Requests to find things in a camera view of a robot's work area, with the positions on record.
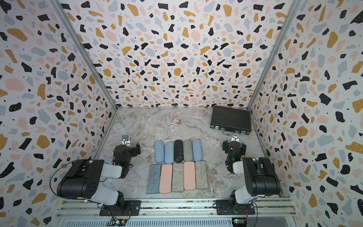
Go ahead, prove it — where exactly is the grey case mint lining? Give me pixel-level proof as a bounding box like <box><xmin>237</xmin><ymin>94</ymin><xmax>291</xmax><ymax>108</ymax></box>
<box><xmin>147</xmin><ymin>164</ymin><xmax>161</xmax><ymax>194</ymax></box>

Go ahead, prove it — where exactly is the black briefcase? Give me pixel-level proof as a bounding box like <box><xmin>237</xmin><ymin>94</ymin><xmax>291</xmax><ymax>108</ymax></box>
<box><xmin>210</xmin><ymin>106</ymin><xmax>252</xmax><ymax>135</ymax></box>

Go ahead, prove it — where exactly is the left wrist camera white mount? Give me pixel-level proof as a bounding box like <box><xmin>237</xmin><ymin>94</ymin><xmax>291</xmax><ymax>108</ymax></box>
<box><xmin>122</xmin><ymin>135</ymin><xmax>131</xmax><ymax>147</ymax></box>

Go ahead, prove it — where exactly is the grey case with glasses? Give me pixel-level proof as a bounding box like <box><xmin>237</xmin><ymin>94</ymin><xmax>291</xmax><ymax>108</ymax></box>
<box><xmin>183</xmin><ymin>140</ymin><xmax>193</xmax><ymax>162</ymax></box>

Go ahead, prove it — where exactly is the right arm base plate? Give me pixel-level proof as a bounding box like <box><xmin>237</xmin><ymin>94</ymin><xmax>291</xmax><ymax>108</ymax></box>
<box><xmin>216</xmin><ymin>200</ymin><xmax>255</xmax><ymax>215</ymax></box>

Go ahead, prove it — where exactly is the pink glasses case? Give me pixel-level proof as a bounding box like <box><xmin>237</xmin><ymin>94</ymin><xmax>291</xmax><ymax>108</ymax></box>
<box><xmin>159</xmin><ymin>164</ymin><xmax>173</xmax><ymax>194</ymax></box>
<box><xmin>183</xmin><ymin>161</ymin><xmax>196</xmax><ymax>190</ymax></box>

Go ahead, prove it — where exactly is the mint glasses case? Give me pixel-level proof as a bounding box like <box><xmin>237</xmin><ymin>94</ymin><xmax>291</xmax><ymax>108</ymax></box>
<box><xmin>172</xmin><ymin>163</ymin><xmax>184</xmax><ymax>193</ymax></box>

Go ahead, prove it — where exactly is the blue case brown lining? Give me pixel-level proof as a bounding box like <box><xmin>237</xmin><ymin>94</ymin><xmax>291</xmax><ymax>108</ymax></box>
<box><xmin>192</xmin><ymin>140</ymin><xmax>203</xmax><ymax>161</ymax></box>

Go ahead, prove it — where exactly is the playing card box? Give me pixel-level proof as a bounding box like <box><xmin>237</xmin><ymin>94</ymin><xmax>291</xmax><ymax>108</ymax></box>
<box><xmin>170</xmin><ymin>118</ymin><xmax>182</xmax><ymax>126</ymax></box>

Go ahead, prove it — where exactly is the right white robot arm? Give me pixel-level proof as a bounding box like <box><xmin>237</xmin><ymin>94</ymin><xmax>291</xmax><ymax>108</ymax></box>
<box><xmin>222</xmin><ymin>141</ymin><xmax>281</xmax><ymax>214</ymax></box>

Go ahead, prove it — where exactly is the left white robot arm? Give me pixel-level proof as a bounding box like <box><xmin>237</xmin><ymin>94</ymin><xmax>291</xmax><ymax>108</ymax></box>
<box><xmin>56</xmin><ymin>143</ymin><xmax>141</xmax><ymax>211</ymax></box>

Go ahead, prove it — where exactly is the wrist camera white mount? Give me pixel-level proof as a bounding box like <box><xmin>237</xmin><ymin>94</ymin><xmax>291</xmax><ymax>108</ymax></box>
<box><xmin>122</xmin><ymin>135</ymin><xmax>131</xmax><ymax>147</ymax></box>
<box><xmin>231</xmin><ymin>133</ymin><xmax>239</xmax><ymax>142</ymax></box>

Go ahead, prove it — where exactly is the case with purple glasses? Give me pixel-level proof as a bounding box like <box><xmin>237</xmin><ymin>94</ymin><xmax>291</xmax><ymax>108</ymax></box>
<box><xmin>164</xmin><ymin>141</ymin><xmax>174</xmax><ymax>164</ymax></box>

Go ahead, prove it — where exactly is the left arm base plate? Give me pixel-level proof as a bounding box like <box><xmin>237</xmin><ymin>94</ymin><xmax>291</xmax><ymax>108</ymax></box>
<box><xmin>99</xmin><ymin>200</ymin><xmax>141</xmax><ymax>217</ymax></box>

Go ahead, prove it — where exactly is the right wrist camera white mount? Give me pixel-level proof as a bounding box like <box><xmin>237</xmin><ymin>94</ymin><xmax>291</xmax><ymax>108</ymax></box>
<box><xmin>231</xmin><ymin>133</ymin><xmax>239</xmax><ymax>142</ymax></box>

